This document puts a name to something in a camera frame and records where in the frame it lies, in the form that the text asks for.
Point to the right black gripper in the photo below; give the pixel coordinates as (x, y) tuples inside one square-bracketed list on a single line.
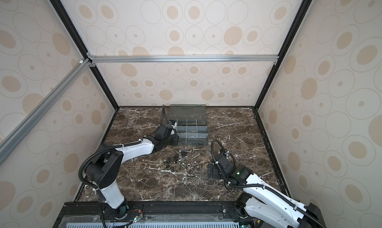
[(214, 171)]

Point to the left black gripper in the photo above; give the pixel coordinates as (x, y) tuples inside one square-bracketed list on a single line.
[(175, 136)]

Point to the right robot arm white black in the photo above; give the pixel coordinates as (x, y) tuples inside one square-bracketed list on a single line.
[(259, 199)]

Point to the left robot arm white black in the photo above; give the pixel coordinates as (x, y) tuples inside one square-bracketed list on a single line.
[(101, 169)]

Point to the clear plastic organizer box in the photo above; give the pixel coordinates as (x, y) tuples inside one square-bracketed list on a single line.
[(192, 124)]

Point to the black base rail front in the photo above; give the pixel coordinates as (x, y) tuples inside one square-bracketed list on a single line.
[(215, 214)]

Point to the horizontal aluminium rail back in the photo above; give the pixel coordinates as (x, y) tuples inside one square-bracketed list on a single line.
[(184, 59)]

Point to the diagonal aluminium rail left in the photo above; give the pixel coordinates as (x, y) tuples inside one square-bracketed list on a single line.
[(24, 128)]

